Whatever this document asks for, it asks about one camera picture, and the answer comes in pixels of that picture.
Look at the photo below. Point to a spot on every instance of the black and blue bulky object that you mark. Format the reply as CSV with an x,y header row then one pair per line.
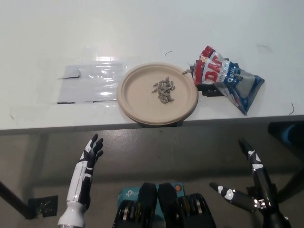
x,y
275,133

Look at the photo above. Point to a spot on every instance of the teal cardboard box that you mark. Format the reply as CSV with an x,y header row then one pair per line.
x,y
128,192

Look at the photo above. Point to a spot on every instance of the red blue sunflower seed bag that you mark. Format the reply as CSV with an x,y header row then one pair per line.
x,y
213,73

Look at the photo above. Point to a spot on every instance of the black tape patch under bag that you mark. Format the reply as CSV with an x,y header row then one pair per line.
x,y
209,91

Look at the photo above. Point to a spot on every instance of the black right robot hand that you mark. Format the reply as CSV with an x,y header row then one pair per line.
x,y
263,190

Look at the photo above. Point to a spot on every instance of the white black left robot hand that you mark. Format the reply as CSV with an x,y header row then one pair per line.
x,y
82,178

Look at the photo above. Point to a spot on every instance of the beige paper plate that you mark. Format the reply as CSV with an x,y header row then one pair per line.
x,y
142,99

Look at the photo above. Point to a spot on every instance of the grey sunflower seeds pile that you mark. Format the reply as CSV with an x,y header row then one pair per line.
x,y
164,88

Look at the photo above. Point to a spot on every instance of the black slanted table leg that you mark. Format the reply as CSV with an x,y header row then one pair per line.
x,y
12,199
291,185

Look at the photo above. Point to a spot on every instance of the clear plastic taped grey sheet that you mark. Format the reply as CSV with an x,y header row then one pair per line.
x,y
90,88

